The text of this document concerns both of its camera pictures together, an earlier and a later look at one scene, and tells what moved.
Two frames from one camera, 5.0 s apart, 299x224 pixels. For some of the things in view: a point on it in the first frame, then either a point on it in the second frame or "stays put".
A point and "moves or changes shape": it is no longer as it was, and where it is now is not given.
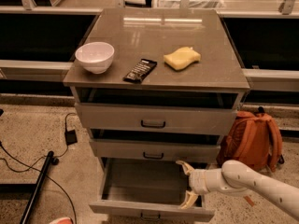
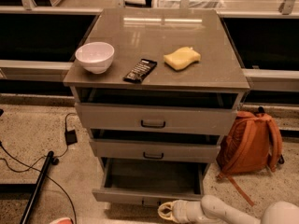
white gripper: (198, 181) -> (181, 209)
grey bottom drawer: (149, 189) moves or changes shape
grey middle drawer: (156, 148) stays put
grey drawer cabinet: (158, 89) stays put
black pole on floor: (36, 188) stays put
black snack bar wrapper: (140, 71) stays put
